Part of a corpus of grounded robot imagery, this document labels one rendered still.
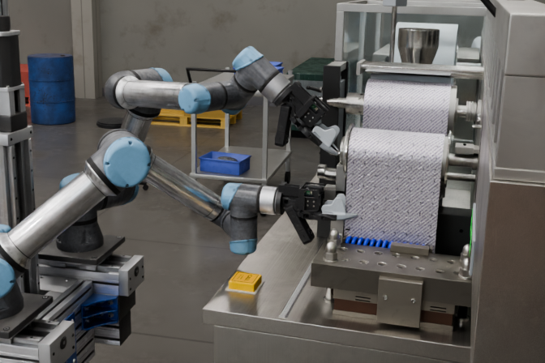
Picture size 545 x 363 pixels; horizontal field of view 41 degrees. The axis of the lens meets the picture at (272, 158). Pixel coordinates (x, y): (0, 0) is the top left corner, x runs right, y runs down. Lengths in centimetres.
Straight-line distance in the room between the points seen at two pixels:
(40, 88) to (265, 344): 702
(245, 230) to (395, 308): 47
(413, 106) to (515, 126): 110
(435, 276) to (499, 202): 76
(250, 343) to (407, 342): 38
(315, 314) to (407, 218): 34
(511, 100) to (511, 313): 29
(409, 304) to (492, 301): 71
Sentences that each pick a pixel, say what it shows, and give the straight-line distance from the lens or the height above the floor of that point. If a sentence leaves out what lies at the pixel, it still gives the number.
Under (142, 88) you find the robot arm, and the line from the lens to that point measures 203.
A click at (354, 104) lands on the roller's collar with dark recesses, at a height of 134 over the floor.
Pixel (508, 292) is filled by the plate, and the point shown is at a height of 129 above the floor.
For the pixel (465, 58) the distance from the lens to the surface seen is 284.
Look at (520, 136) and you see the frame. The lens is 99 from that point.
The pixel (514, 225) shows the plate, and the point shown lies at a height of 138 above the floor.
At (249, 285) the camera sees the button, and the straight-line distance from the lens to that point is 189.
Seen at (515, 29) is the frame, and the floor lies 163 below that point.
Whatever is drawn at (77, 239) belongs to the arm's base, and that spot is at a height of 86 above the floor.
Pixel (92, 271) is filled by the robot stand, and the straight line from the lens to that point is 244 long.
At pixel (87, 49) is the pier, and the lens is 1035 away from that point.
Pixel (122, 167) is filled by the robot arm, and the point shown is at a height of 124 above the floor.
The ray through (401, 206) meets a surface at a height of 113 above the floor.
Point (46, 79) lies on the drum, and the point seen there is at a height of 53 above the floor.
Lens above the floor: 169
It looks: 14 degrees down
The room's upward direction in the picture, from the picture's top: 1 degrees clockwise
